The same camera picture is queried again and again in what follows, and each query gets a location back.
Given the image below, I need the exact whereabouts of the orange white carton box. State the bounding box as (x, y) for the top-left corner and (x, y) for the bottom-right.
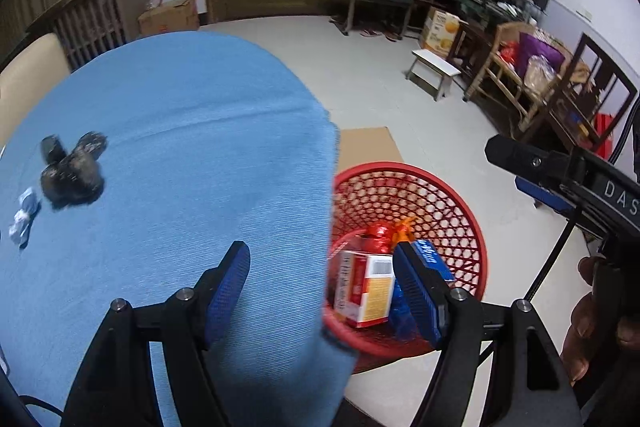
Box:
(332, 251), (396, 328)

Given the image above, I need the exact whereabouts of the red plastic bag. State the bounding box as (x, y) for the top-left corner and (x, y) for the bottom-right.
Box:
(362, 223), (396, 255)

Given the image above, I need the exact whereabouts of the white small stool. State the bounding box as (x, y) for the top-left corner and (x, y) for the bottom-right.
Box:
(407, 48), (461, 102)

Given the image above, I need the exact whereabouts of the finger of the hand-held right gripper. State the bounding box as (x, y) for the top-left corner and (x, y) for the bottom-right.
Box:
(515, 178), (582, 214)
(485, 134), (585, 188)

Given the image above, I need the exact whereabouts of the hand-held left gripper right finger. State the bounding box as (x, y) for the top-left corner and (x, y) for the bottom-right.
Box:
(392, 242), (583, 427)

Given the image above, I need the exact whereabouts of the dark crumpled plush object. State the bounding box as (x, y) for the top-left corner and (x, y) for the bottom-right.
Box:
(40, 131), (108, 210)

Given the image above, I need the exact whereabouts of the black cable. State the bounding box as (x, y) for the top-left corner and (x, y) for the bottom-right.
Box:
(524, 209), (575, 304)

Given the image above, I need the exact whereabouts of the purple bag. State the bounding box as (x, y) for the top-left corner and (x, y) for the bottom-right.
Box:
(517, 32), (566, 78)

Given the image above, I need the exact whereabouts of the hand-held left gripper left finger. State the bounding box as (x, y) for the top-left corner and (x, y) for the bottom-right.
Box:
(60, 241), (251, 427)

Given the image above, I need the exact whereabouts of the clear bag with contents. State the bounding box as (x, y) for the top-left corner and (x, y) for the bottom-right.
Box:
(522, 54), (558, 95)

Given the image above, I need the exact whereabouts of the blue tablecloth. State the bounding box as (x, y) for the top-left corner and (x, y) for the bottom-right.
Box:
(0, 31), (358, 427)

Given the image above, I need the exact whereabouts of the blue plastic bag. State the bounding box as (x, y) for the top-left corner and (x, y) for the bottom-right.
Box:
(387, 282), (422, 339)

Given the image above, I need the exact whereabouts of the orange wrapper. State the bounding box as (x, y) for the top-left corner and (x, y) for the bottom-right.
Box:
(390, 216), (418, 244)

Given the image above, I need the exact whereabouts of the light wooden armchair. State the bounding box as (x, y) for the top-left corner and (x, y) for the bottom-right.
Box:
(465, 22), (576, 132)

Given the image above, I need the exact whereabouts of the dark wooden chair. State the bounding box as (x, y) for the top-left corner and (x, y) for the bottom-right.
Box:
(545, 32), (638, 152)

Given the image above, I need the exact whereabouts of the wooden slatted radiator cabinet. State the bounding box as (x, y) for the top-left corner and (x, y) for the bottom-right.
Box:
(27, 0), (153, 70)

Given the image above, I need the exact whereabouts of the person's right hand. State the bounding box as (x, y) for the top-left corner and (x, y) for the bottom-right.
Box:
(560, 254), (609, 384)

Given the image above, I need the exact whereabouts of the red plastic mesh basket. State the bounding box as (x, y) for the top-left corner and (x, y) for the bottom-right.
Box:
(320, 162), (488, 360)

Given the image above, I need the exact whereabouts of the blue toothpaste box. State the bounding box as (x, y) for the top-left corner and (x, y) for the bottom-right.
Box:
(410, 238), (456, 283)

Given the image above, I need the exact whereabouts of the clear plastic packaging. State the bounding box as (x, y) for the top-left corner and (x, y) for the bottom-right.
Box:
(9, 187), (42, 250)

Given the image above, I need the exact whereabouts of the orange fruit carton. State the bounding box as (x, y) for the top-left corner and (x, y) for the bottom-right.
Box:
(419, 8), (461, 58)

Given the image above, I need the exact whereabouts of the cardboard box red print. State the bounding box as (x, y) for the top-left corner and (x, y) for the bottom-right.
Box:
(137, 0), (200, 36)

